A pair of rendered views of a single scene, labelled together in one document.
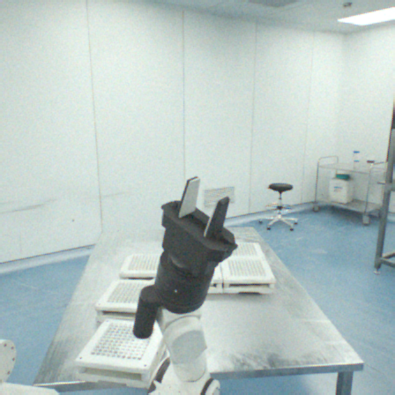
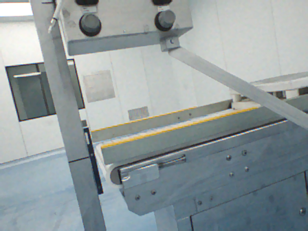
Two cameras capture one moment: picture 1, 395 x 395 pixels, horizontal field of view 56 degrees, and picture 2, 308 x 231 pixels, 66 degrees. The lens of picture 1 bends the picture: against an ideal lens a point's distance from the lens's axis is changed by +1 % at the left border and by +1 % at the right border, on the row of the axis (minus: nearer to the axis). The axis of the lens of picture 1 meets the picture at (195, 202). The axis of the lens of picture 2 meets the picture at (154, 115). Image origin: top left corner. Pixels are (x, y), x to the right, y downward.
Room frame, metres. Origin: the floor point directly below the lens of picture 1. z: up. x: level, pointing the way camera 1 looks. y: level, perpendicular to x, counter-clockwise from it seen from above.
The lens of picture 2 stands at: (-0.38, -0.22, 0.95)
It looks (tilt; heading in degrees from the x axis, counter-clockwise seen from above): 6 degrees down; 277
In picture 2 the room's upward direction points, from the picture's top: 11 degrees counter-clockwise
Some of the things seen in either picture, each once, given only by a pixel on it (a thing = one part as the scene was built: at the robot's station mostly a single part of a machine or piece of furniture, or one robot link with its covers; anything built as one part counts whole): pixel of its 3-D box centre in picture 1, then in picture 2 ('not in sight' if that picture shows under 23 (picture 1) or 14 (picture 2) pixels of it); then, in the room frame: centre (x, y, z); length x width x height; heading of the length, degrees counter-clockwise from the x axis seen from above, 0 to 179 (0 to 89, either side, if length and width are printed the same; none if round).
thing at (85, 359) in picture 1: (124, 343); not in sight; (1.11, 0.24, 0.92); 0.25 x 0.24 x 0.02; 80
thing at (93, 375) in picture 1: (125, 355); not in sight; (1.11, 0.24, 0.87); 0.24 x 0.24 x 0.02; 80
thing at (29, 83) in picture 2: not in sight; (47, 89); (2.44, -5.19, 1.43); 1.38 x 0.01 x 1.16; 33
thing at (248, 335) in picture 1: (187, 277); not in sight; (1.79, 0.04, 0.84); 1.50 x 1.10 x 0.04; 6
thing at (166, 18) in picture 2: not in sight; (166, 16); (-0.38, -0.63, 1.06); 0.03 x 0.03 x 0.04; 25
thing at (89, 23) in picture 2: not in sight; (89, 18); (-0.27, -0.58, 1.07); 0.03 x 0.02 x 0.04; 25
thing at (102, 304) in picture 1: (132, 294); not in sight; (1.45, 0.27, 0.92); 0.25 x 0.24 x 0.02; 83
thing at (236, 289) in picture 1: (245, 279); not in sight; (1.70, -0.25, 0.87); 0.24 x 0.24 x 0.02; 0
